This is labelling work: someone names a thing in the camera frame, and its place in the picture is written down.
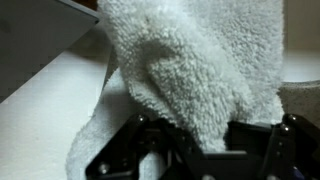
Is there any white terry cloth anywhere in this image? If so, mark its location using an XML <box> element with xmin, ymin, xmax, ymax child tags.
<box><xmin>65</xmin><ymin>0</ymin><xmax>286</xmax><ymax>180</ymax></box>

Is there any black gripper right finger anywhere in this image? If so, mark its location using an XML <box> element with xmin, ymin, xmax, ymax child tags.
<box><xmin>228</xmin><ymin>113</ymin><xmax>320</xmax><ymax>180</ymax></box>

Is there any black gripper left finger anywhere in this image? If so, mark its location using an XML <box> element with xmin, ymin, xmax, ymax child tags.
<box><xmin>84</xmin><ymin>114</ymin><xmax>204</xmax><ymax>180</ymax></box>

